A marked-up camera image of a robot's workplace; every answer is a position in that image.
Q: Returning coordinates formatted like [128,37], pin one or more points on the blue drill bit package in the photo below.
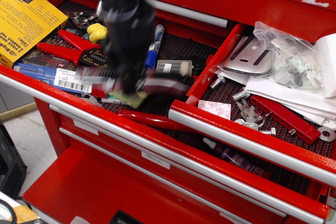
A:
[62,79]

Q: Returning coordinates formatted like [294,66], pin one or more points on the silver small bolt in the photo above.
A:
[271,132]

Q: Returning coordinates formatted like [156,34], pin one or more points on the silver metal plate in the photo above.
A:
[249,58]

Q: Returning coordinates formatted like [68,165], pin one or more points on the yellow handled pliers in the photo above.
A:
[88,22]

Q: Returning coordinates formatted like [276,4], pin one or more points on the white paper roll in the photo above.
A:
[325,47]

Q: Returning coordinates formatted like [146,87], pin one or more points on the silver washer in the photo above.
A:
[326,134]

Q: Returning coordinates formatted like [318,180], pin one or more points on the red handled pliers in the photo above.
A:
[153,120]

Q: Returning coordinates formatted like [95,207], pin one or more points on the yellow tap wrench box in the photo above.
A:
[25,23]

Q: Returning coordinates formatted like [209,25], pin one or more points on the red threadlocker bottle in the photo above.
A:
[231,156]

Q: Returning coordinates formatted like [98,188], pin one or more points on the white adhesive strip pack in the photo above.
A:
[217,108]

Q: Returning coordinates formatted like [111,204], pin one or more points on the clear plastic bag of parts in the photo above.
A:
[295,63]

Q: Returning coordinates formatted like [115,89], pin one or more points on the red saw blade package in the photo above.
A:
[39,58]

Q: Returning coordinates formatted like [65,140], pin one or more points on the red tool chest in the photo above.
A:
[171,162]

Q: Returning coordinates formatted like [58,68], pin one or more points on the black plastic crate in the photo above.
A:
[13,169]

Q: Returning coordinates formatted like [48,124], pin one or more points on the bunch of keys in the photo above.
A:
[250,117]

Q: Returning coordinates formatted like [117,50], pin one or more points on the green drill bit case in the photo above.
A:
[132,99]

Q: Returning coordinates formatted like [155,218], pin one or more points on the white paper stack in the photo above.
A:
[308,102]

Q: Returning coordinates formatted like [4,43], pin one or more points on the red handled wire crimper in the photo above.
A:
[84,51]

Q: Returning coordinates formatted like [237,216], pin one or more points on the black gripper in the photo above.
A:
[130,33]

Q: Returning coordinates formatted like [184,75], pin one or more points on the clear drill bit case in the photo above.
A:
[182,67]

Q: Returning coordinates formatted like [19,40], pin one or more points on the red plastic bar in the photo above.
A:
[287,118]

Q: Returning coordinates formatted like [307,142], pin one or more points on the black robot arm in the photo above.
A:
[130,31]

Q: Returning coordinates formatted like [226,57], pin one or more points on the blue marker pen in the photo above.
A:
[151,56]

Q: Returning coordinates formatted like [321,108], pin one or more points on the silver box cutter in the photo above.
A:
[149,81]

